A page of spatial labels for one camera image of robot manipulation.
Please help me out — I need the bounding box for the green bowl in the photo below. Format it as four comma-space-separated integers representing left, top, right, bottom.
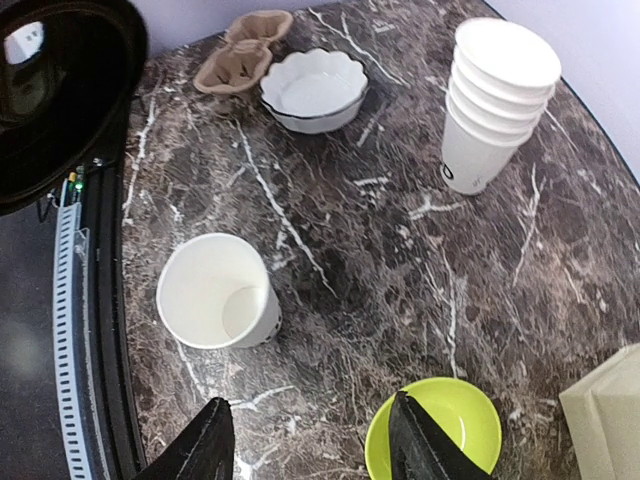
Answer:
365, 377, 502, 479

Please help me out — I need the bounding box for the brown cardboard cup carrier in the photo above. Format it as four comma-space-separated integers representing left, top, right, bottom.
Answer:
193, 10, 294, 96

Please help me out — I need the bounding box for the grey slotted cable duct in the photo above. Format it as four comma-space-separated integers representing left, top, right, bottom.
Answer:
53, 203, 111, 479

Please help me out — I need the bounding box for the stack of white paper cups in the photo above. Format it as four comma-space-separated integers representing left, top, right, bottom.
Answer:
441, 17, 561, 195

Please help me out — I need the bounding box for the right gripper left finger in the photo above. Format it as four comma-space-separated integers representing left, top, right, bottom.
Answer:
134, 397, 234, 480

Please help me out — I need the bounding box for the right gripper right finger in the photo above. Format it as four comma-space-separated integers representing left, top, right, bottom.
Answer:
389, 391, 492, 480

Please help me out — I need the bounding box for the black plastic cup lid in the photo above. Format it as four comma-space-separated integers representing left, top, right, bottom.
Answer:
1, 1, 148, 215

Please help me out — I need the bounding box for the beige paper bag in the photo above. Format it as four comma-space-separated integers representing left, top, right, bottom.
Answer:
559, 344, 639, 479

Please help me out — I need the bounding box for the white scalloped bowl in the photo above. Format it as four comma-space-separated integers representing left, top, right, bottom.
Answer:
260, 48, 369, 135

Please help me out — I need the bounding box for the white paper cup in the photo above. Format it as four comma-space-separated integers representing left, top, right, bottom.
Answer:
156, 233, 281, 350

